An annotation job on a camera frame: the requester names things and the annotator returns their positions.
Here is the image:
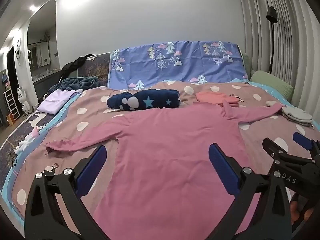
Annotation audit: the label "black floor lamp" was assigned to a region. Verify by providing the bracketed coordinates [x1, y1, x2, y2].
[266, 6, 278, 75]

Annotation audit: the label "purple tree-print pillow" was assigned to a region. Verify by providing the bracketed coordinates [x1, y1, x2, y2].
[107, 41, 249, 90]

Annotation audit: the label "white cat figurine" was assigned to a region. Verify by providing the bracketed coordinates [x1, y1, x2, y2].
[17, 85, 32, 117]

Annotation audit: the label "green pillow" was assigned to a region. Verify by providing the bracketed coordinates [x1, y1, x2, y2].
[244, 54, 293, 97]

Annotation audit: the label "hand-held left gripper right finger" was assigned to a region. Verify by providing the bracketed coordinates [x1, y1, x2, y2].
[209, 143, 293, 240]

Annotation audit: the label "coral folded cloth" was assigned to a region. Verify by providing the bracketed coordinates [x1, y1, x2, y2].
[196, 91, 244, 105]

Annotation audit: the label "person's right hand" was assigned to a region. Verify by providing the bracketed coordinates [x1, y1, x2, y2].
[290, 193, 316, 225]

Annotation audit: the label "navy star-print folded cloth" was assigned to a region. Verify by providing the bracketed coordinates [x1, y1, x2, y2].
[107, 89, 181, 111]

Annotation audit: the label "pink long-sleeve shirt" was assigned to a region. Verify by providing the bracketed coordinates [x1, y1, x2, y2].
[46, 99, 290, 240]

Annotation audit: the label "white bear wall clock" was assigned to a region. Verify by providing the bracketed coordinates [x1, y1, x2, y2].
[13, 39, 22, 61]

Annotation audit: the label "lavender folded cloth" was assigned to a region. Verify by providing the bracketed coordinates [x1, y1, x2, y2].
[37, 89, 83, 115]

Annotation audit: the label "brown polka dot blanket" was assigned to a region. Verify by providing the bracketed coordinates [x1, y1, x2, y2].
[10, 79, 320, 240]

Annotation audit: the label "black garment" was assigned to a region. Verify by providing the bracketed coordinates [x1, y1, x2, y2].
[59, 53, 97, 83]

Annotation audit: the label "dark branch-print headboard cover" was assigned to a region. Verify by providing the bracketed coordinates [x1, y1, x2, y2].
[76, 52, 112, 87]

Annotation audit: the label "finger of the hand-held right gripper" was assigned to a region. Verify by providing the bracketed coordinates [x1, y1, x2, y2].
[262, 137, 288, 166]
[292, 131, 320, 160]

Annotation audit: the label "grey folded clothes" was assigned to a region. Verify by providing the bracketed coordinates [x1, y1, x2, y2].
[281, 106, 313, 127]

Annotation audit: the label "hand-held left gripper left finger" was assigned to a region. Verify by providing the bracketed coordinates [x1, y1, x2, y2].
[24, 145, 110, 240]

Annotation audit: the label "white wire rack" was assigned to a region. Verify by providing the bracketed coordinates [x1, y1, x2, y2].
[3, 89, 21, 121]

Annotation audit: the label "wall mirror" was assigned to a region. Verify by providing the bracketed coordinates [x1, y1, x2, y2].
[27, 41, 50, 68]

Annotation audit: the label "grey pleated curtain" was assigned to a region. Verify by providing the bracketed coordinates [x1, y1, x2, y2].
[236, 0, 320, 120]

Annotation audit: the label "dark teal fleece blanket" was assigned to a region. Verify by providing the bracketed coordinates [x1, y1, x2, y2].
[47, 76, 100, 94]

